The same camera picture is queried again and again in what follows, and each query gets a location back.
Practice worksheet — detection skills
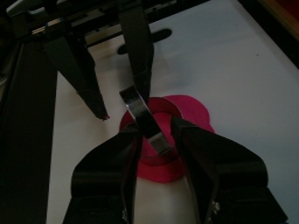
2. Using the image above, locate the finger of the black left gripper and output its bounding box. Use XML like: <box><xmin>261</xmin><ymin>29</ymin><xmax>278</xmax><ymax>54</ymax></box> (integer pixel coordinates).
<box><xmin>117</xmin><ymin>0</ymin><xmax>155</xmax><ymax>103</ymax></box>
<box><xmin>42</xmin><ymin>34</ymin><xmax>111</xmax><ymax>121</ymax></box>

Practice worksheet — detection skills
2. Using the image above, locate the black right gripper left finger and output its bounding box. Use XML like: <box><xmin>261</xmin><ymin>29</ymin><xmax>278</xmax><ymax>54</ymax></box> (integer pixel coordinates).
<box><xmin>62</xmin><ymin>124</ymin><xmax>143</xmax><ymax>224</ymax></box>

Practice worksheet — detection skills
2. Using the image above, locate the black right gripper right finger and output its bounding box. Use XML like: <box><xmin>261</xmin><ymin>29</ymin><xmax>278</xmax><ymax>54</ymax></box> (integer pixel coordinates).
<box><xmin>170</xmin><ymin>115</ymin><xmax>290</xmax><ymax>224</ymax></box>

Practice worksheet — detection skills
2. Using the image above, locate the round metal dough cutter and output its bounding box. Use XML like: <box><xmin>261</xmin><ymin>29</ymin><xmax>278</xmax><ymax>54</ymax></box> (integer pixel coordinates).
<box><xmin>118</xmin><ymin>86</ymin><xmax>187</xmax><ymax>168</ymax></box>

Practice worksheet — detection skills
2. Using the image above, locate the flat pink dough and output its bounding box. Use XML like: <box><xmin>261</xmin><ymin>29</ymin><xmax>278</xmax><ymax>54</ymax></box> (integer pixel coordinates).
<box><xmin>118</xmin><ymin>94</ymin><xmax>217</xmax><ymax>185</ymax></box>

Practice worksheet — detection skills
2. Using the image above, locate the white plastic cutting board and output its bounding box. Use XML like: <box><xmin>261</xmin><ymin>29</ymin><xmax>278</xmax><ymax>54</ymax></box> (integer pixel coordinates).
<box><xmin>46</xmin><ymin>0</ymin><xmax>299</xmax><ymax>224</ymax></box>

